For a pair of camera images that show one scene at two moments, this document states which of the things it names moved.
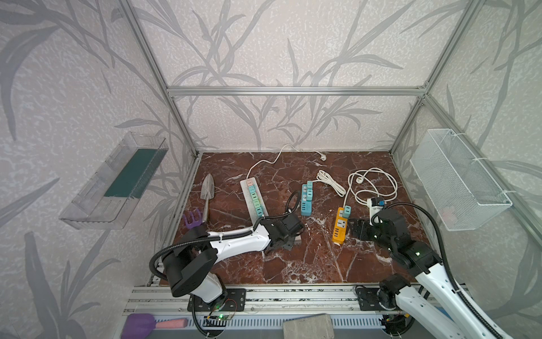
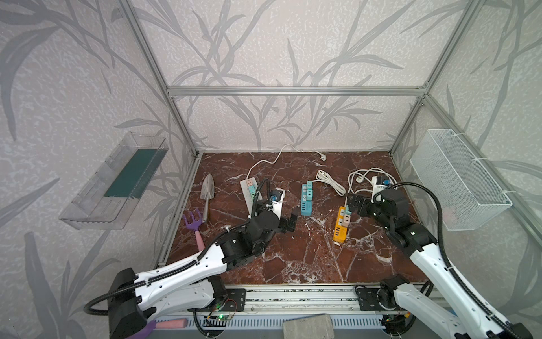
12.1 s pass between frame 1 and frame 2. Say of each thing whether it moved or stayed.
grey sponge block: stayed
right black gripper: moved
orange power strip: stayed
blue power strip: stayed
